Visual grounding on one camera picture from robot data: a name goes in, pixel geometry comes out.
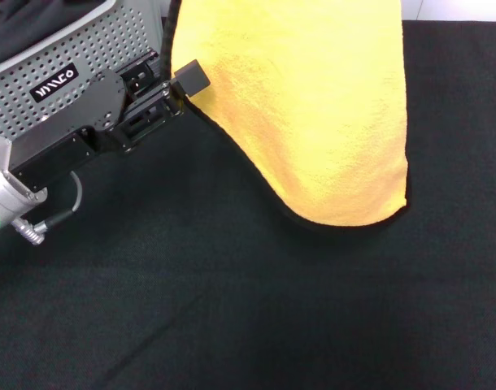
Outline left gripper cable metal plugs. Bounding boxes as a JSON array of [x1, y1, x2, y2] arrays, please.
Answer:
[[10, 170, 85, 245]]

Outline black tablecloth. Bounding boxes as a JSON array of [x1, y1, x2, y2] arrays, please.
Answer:
[[0, 18, 496, 390]]

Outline yellow grey towel black edge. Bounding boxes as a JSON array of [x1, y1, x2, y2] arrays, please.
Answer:
[[162, 0, 414, 233]]

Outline grey perforated plastic storage box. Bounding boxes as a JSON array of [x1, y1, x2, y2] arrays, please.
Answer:
[[0, 0, 170, 141]]

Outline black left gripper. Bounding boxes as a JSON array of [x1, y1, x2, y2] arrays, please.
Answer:
[[7, 48, 212, 194]]

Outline dark cloth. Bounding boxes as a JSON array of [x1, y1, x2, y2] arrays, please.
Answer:
[[0, 0, 115, 68]]

